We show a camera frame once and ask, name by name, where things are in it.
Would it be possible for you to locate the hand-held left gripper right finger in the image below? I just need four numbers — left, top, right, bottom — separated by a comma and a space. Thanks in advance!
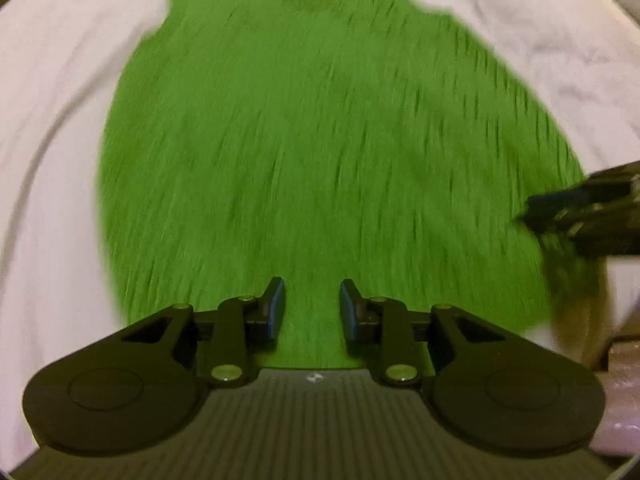
340, 278, 507, 387

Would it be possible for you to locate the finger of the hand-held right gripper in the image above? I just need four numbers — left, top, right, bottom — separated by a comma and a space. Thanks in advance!
517, 160, 640, 233
562, 196, 640, 261

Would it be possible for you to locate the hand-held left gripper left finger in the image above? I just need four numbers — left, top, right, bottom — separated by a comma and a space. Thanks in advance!
117, 276, 287, 387

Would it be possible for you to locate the bed with white sheet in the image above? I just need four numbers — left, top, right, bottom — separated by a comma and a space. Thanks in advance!
0, 0, 640, 461

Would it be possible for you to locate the pale pink cloth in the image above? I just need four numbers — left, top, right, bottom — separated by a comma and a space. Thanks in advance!
597, 332, 640, 458

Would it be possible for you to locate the green knitted sweater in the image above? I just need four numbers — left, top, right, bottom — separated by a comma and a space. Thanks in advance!
97, 0, 601, 368

